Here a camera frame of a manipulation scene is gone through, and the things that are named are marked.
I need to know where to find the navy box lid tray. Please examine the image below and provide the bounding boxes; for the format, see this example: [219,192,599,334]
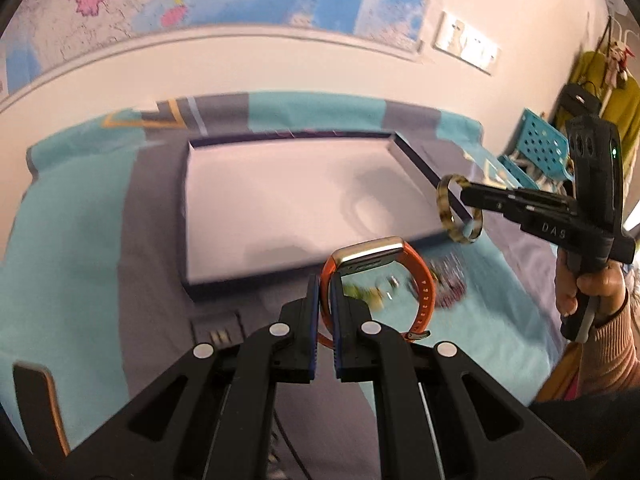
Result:
[180,131,447,300]

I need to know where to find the green jade pendant hair tie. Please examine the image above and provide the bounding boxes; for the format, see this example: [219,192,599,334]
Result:
[347,283,386,310]

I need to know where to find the black handbag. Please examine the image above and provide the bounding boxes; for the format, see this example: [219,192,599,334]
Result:
[555,81,602,122]

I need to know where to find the right hand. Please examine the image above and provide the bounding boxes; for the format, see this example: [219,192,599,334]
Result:
[554,249,627,323]

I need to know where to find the wooden headboard edge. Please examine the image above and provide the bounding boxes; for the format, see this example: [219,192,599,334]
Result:
[13,362,70,469]

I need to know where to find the tortoiseshell bangle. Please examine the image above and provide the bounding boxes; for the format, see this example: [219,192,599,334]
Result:
[436,174,484,245]

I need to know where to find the colourful wall map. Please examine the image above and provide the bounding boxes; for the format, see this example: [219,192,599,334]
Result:
[1,0,428,96]

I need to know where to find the mustard yellow hanging garment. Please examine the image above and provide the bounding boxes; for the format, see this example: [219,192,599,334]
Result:
[570,51,640,171]

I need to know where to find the pink knit sleeve forearm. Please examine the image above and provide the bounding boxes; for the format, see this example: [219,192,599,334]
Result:
[578,294,639,396]

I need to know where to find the blue perforated plastic basket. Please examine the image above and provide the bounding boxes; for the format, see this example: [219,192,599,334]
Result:
[498,108,574,193]

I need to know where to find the purple beaded bracelet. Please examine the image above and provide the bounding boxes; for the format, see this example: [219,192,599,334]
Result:
[428,253,469,311]

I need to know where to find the orange smart watch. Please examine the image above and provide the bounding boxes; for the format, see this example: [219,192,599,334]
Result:
[316,235,435,351]

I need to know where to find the teal grey patterned blanket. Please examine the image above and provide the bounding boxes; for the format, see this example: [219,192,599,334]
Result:
[1,92,565,479]

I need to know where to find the white wall sockets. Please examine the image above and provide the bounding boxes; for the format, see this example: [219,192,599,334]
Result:
[433,11,501,75]

